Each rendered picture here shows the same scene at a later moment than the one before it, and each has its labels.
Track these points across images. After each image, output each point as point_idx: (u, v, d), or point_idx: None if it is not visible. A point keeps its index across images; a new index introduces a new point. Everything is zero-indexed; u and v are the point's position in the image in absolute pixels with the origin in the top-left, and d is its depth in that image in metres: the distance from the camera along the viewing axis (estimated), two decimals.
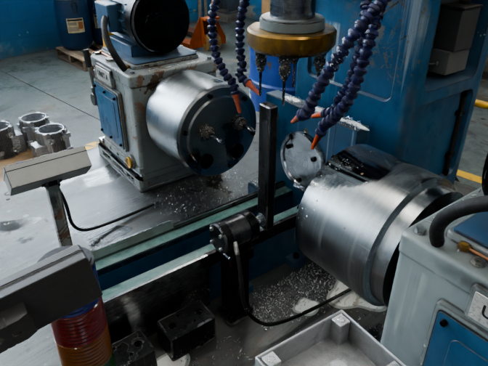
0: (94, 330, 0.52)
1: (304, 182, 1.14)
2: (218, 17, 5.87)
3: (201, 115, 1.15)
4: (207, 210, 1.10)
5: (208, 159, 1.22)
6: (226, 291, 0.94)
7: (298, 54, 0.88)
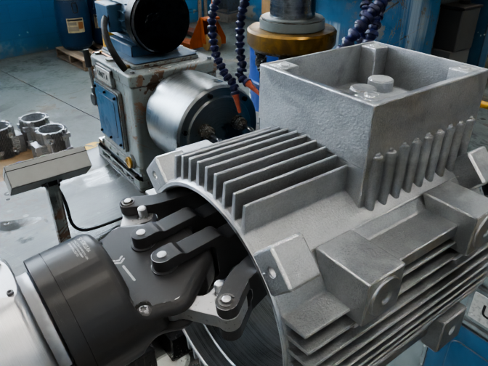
0: None
1: None
2: (218, 17, 5.87)
3: (201, 115, 1.15)
4: None
5: None
6: None
7: (298, 54, 0.88)
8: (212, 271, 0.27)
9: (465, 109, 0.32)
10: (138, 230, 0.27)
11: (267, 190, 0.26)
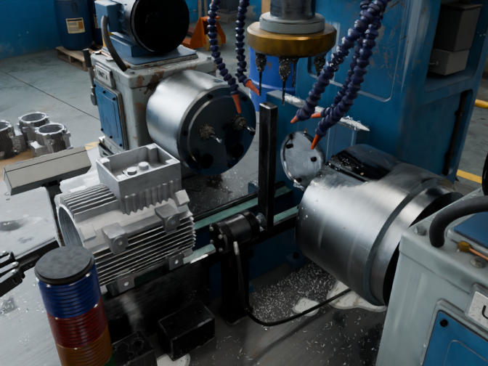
0: (94, 330, 0.52)
1: (304, 182, 1.14)
2: (218, 17, 5.87)
3: (201, 115, 1.15)
4: (207, 210, 1.10)
5: (208, 159, 1.22)
6: (226, 291, 0.94)
7: (298, 54, 0.88)
8: None
9: (171, 176, 0.85)
10: None
11: (86, 209, 0.79)
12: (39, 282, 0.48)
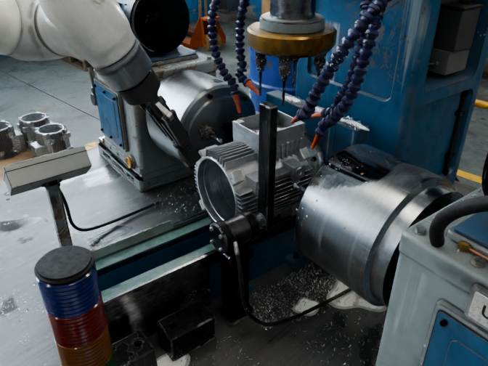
0: (94, 330, 0.52)
1: None
2: (218, 17, 5.87)
3: (201, 115, 1.15)
4: (207, 210, 1.10)
5: None
6: (226, 291, 0.94)
7: (298, 54, 0.88)
8: (163, 114, 0.89)
9: (297, 135, 1.01)
10: None
11: (232, 159, 0.95)
12: (39, 282, 0.48)
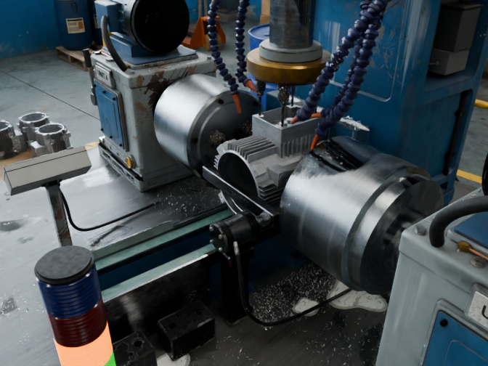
0: (94, 330, 0.52)
1: None
2: (218, 17, 5.87)
3: (211, 120, 1.12)
4: (207, 210, 1.10)
5: None
6: (226, 291, 0.94)
7: (297, 82, 0.91)
8: None
9: (315, 128, 1.04)
10: None
11: (253, 152, 0.98)
12: (39, 282, 0.48)
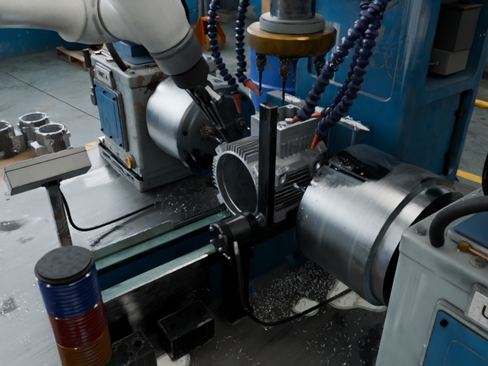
0: (94, 330, 0.52)
1: None
2: (218, 17, 5.87)
3: (201, 115, 1.15)
4: (207, 210, 1.10)
5: (208, 159, 1.21)
6: (226, 291, 0.94)
7: (298, 54, 0.88)
8: (211, 98, 0.94)
9: (314, 128, 1.03)
10: None
11: (253, 152, 0.98)
12: (39, 282, 0.48)
